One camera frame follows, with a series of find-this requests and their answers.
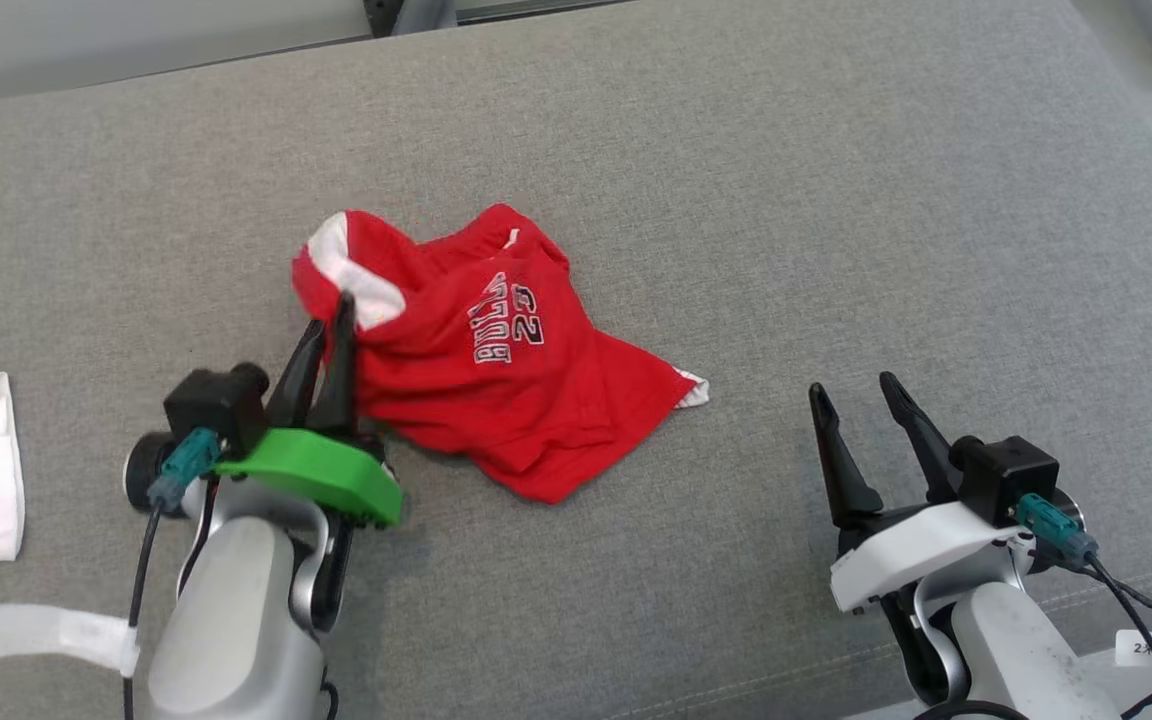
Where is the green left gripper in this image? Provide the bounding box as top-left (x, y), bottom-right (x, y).
top-left (214, 291), bottom-right (405, 529)

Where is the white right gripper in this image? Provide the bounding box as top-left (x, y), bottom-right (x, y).
top-left (808, 371), bottom-right (1037, 613)

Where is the red basketball shorts white trim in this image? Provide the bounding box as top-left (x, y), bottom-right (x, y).
top-left (292, 203), bottom-right (710, 504)

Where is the grey fabric sofa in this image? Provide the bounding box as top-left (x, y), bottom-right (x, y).
top-left (0, 0), bottom-right (1152, 720)

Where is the teal left camera connector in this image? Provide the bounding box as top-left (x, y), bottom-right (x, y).
top-left (146, 428), bottom-right (222, 513)

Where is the teal camera connector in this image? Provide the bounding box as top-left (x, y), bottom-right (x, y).
top-left (1016, 493), bottom-right (1100, 566)
top-left (146, 428), bottom-right (222, 513)

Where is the teal right camera connector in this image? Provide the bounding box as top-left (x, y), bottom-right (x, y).
top-left (1016, 493), bottom-right (1100, 566)

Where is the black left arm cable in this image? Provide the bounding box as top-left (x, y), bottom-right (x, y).
top-left (122, 500), bottom-right (165, 720)

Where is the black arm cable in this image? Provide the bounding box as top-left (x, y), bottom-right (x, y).
top-left (1076, 555), bottom-right (1152, 720)
top-left (122, 500), bottom-right (165, 720)

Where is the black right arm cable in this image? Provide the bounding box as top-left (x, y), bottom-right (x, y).
top-left (1076, 555), bottom-right (1152, 720)

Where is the white tape cable label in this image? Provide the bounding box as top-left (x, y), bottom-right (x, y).
top-left (0, 603), bottom-right (142, 678)

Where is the grey metal frame post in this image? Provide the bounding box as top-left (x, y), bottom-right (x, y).
top-left (364, 0), bottom-right (459, 38)

